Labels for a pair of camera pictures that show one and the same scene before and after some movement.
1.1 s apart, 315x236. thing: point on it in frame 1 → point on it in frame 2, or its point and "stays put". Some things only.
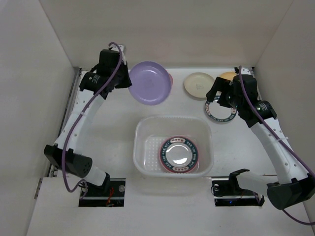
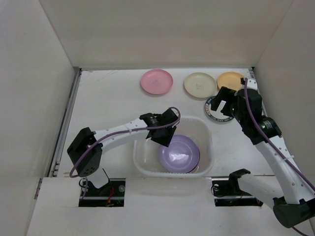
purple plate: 151,82 → 182,156
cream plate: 197,84 stays put
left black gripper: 127,82 → 165,141
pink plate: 168,140 → 194,170
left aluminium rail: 76,77 stays put
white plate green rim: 218,112 stays put
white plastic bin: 173,146 stays put
